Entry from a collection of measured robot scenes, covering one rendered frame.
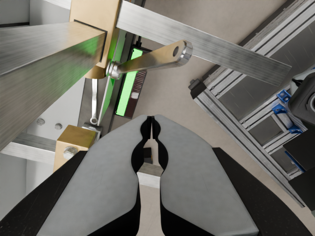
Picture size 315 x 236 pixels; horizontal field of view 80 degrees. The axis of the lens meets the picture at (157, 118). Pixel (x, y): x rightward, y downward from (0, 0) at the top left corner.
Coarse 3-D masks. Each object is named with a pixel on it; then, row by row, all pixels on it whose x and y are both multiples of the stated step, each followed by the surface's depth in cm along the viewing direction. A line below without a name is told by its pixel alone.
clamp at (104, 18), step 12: (72, 0) 20; (84, 0) 20; (96, 0) 20; (108, 0) 20; (120, 0) 21; (72, 12) 21; (84, 12) 21; (96, 12) 21; (108, 12) 21; (96, 24) 22; (108, 24) 22; (108, 36) 22; (108, 48) 23; (108, 60) 25; (96, 72) 25
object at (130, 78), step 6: (132, 54) 39; (138, 54) 39; (126, 78) 42; (132, 78) 42; (126, 84) 43; (132, 84) 43; (126, 90) 43; (126, 96) 44; (120, 102) 45; (126, 102) 45; (120, 108) 45; (120, 114) 46
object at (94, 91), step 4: (92, 80) 42; (96, 80) 42; (92, 84) 42; (96, 84) 42; (92, 88) 42; (96, 88) 42; (92, 92) 43; (96, 92) 43; (92, 96) 43; (96, 96) 43; (92, 100) 44; (96, 100) 44; (92, 104) 44; (96, 104) 44; (92, 108) 45; (96, 108) 45; (92, 112) 45; (96, 112) 45; (92, 116) 46; (96, 116) 46
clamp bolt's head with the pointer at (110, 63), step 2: (110, 60) 25; (110, 62) 25; (112, 62) 26; (108, 64) 25; (110, 64) 26; (112, 64) 26; (108, 66) 25; (110, 66) 25; (108, 68) 25; (110, 68) 25; (106, 70) 25; (108, 70) 26; (110, 70) 26; (106, 72) 26; (108, 72) 26; (110, 72) 26; (106, 74) 26; (108, 74) 26; (110, 74) 26; (120, 74) 26; (120, 76) 27
